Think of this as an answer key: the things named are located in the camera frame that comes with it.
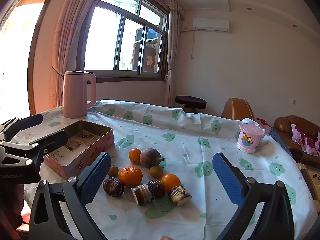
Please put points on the small orange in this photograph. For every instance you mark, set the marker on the small orange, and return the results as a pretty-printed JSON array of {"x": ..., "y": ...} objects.
[
  {"x": 135, "y": 155},
  {"x": 170, "y": 181}
]

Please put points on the white green cloud tablecloth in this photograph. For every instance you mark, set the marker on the white green cloud tablecloth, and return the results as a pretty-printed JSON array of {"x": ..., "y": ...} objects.
[{"x": 187, "y": 130}]

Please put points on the pink electric kettle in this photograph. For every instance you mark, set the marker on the pink electric kettle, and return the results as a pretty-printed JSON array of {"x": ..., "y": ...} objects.
[{"x": 75, "y": 95}]

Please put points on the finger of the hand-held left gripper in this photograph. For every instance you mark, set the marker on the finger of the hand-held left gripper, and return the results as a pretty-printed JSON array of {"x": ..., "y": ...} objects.
[
  {"x": 52, "y": 138},
  {"x": 27, "y": 121}
]

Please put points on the narrow pink curtain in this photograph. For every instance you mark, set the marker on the narrow pink curtain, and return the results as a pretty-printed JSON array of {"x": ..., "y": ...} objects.
[{"x": 172, "y": 55}]

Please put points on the purple passion fruit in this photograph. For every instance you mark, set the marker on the purple passion fruit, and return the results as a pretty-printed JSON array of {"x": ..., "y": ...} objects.
[{"x": 150, "y": 158}]

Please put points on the wooden coffee table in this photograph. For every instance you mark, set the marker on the wooden coffee table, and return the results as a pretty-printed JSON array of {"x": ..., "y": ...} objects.
[{"x": 310, "y": 180}]

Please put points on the white wall air conditioner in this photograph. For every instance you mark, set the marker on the white wall air conditioner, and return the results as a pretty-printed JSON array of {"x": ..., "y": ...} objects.
[{"x": 211, "y": 24}]

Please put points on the white air conditioner pipe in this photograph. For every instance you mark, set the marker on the white air conditioner pipe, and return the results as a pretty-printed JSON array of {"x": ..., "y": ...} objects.
[{"x": 193, "y": 45}]

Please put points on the blue plaid cloth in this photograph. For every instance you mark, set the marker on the blue plaid cloth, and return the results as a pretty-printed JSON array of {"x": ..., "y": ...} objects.
[{"x": 280, "y": 140}]

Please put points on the pink tin box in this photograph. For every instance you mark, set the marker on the pink tin box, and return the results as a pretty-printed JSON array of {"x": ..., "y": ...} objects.
[{"x": 75, "y": 166}]

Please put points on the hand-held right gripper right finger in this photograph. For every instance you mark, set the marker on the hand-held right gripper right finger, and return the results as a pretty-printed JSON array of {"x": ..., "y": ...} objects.
[{"x": 227, "y": 180}]

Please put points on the dark round stool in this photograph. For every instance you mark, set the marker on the dark round stool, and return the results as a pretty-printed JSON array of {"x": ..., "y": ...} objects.
[{"x": 190, "y": 101}]

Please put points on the printed paper leaflet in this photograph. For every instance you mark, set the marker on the printed paper leaflet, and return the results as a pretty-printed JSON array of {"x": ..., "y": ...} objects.
[{"x": 80, "y": 140}]

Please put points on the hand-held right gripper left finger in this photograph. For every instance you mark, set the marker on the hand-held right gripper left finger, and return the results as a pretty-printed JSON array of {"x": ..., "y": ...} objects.
[{"x": 96, "y": 177}]

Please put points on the floral white magenta pillow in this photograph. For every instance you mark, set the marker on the floral white magenta pillow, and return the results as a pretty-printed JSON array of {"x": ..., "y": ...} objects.
[
  {"x": 262, "y": 123},
  {"x": 311, "y": 143},
  {"x": 297, "y": 133}
]

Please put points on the brown longan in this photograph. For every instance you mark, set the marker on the brown longan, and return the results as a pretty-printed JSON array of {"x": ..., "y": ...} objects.
[
  {"x": 156, "y": 172},
  {"x": 113, "y": 170}
]

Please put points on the pink cartoon cup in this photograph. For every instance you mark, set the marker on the pink cartoon cup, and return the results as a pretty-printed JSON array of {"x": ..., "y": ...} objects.
[{"x": 247, "y": 140}]

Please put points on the sliding glass window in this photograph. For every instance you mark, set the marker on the sliding glass window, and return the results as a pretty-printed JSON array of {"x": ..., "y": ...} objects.
[{"x": 120, "y": 42}]

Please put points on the brown leather chair back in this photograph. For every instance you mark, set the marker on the brown leather chair back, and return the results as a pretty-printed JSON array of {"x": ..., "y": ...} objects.
[{"x": 237, "y": 107}]

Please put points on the brown leather sofa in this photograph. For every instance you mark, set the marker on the brown leather sofa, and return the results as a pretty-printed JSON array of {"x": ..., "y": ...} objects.
[{"x": 282, "y": 125}]

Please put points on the mandarin orange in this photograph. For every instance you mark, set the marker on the mandarin orange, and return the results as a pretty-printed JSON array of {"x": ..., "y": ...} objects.
[{"x": 130, "y": 176}]

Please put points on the wooden balcony door frame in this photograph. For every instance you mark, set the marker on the wooden balcony door frame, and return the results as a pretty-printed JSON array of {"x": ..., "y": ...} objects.
[{"x": 31, "y": 80}]

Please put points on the wide pink floral curtain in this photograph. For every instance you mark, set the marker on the wide pink floral curtain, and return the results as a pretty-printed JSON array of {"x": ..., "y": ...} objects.
[{"x": 65, "y": 42}]

